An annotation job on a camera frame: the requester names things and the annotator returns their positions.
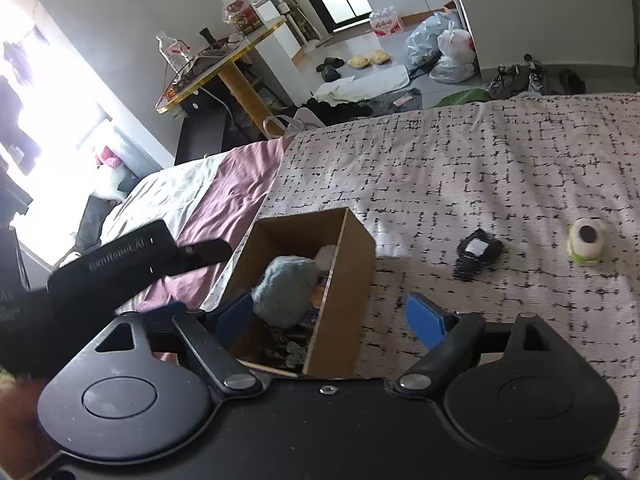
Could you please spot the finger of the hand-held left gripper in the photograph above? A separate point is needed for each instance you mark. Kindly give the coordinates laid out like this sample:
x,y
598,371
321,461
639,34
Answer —
x,y
207,252

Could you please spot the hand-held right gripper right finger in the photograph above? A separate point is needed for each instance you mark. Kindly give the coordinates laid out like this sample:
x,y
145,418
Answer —
x,y
425,322

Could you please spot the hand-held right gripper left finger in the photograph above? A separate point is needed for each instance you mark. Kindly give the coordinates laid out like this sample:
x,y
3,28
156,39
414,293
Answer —
x,y
235,317

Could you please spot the light blue plush toy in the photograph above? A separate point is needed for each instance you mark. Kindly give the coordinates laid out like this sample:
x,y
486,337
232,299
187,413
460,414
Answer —
x,y
282,285

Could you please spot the dark wrapper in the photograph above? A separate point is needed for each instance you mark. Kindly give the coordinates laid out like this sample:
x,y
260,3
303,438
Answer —
x,y
290,347

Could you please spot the black fabric pouch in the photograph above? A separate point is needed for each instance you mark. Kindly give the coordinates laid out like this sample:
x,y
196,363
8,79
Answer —
x,y
477,252

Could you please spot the blue snack packet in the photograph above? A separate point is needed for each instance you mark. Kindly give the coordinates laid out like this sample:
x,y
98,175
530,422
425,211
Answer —
x,y
321,292

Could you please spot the brown cardboard box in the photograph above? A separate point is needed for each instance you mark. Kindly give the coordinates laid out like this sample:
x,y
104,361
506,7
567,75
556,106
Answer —
x,y
345,280

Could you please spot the white green eye plush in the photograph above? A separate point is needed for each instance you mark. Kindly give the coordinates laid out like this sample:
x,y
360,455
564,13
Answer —
x,y
586,241

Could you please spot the pink bed sheet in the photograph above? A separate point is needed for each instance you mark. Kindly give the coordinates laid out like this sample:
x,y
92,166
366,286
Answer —
x,y
225,195

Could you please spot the white bed sheet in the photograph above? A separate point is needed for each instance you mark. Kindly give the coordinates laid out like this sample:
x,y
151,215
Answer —
x,y
165,185

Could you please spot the pink cloth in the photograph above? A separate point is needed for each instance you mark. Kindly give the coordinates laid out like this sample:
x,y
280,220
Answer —
x,y
110,156

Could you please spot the black low cabinet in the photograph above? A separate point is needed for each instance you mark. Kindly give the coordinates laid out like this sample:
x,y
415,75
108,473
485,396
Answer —
x,y
202,132

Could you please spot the white black patterned blanket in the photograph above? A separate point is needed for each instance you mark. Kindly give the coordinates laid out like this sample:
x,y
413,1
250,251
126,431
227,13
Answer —
x,y
450,160

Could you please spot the round table with yellow leg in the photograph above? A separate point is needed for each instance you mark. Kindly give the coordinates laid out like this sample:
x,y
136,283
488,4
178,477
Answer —
x,y
235,67

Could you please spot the dark clothes at window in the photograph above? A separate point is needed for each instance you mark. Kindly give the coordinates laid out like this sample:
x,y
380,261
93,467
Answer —
x,y
17,105

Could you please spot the black clothes pile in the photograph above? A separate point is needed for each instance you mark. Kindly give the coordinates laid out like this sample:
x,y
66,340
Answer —
x,y
332,110

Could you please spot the clear water bottle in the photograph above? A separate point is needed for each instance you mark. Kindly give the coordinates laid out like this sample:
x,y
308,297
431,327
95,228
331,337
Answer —
x,y
172,52

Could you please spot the small black bottle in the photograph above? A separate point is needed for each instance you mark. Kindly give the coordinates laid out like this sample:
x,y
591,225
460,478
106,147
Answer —
x,y
208,36

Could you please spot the black slippers pair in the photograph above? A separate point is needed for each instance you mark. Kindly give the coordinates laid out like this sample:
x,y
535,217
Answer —
x,y
330,69

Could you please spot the white floor mat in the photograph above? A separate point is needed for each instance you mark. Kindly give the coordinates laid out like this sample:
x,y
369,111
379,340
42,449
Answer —
x,y
360,85

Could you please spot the red snack package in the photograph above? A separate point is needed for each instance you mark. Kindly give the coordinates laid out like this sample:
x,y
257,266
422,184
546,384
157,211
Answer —
x,y
244,17

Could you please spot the yellow slippers pair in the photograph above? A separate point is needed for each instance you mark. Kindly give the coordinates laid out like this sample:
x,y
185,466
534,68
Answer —
x,y
369,59

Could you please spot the clear plastic bag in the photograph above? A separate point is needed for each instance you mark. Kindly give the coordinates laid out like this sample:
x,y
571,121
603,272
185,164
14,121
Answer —
x,y
452,71

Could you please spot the grey sneakers pair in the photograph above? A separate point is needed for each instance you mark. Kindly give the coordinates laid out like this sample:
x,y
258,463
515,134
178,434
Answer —
x,y
515,79

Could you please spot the white plastic bag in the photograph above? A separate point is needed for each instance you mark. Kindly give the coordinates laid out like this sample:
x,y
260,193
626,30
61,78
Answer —
x,y
456,44

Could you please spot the black shoe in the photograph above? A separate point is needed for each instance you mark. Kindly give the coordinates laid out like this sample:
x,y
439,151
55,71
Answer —
x,y
571,81

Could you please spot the white plastic bags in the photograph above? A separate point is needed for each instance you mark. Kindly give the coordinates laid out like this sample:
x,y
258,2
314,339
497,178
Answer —
x,y
425,40

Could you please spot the pack of water bottles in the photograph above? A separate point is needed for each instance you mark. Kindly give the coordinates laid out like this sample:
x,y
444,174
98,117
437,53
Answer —
x,y
386,22

